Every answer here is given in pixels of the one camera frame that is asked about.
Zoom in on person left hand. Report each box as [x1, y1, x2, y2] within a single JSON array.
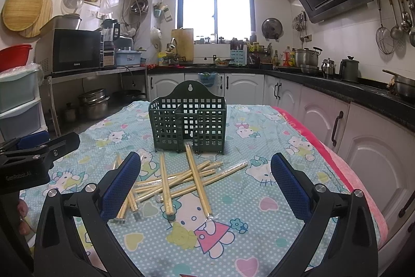
[[18, 199, 31, 236]]

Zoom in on plastic drawer unit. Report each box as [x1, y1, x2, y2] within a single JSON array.
[[1, 63, 47, 142]]

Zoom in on pink blanket edge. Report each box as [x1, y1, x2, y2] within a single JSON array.
[[272, 106, 388, 249]]

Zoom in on stacked steel pots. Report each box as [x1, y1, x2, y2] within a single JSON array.
[[78, 89, 110, 120]]

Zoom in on red plastic basin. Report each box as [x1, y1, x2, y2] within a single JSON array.
[[0, 44, 32, 72]]

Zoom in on hello kitty tablecloth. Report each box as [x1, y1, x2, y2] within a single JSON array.
[[20, 101, 364, 276]]

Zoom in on black microwave oven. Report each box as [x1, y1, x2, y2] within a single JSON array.
[[34, 29, 103, 75]]

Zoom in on blue dish rack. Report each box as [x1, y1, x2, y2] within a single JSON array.
[[115, 50, 142, 67]]

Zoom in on round bamboo tray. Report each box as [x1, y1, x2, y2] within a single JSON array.
[[1, 0, 43, 32]]

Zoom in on black blender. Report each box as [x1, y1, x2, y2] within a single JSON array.
[[101, 19, 120, 68]]

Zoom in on green plastic utensil basket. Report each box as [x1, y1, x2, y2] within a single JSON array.
[[148, 80, 226, 153]]

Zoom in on dark metal kettle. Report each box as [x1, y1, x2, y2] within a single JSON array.
[[339, 56, 359, 82]]

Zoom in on small steel teapot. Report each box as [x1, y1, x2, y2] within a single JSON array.
[[321, 58, 336, 79]]

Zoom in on stainless steel stock pot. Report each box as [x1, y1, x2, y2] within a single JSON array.
[[295, 47, 322, 67]]

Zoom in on blue hanging basket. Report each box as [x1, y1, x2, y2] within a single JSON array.
[[198, 72, 217, 88]]

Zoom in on wooden cutting board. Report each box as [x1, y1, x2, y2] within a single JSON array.
[[171, 28, 194, 62]]

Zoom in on hanging steel ladle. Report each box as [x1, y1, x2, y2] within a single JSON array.
[[388, 0, 403, 40]]

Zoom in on hanging pot lid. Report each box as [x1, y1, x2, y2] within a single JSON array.
[[261, 18, 283, 42]]

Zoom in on hanging wire skimmer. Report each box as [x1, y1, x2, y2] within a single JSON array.
[[376, 0, 395, 55]]

